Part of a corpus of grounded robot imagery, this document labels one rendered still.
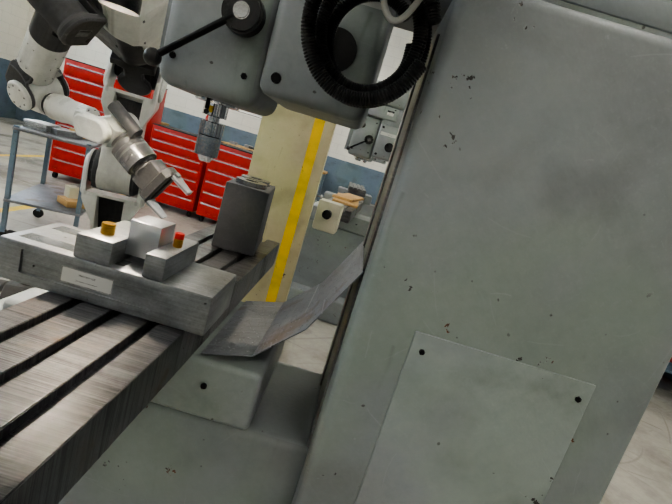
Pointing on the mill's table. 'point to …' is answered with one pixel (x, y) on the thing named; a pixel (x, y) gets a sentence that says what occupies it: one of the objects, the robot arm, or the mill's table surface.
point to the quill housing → (218, 57)
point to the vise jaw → (103, 245)
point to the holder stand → (243, 214)
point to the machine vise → (121, 278)
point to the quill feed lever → (233, 16)
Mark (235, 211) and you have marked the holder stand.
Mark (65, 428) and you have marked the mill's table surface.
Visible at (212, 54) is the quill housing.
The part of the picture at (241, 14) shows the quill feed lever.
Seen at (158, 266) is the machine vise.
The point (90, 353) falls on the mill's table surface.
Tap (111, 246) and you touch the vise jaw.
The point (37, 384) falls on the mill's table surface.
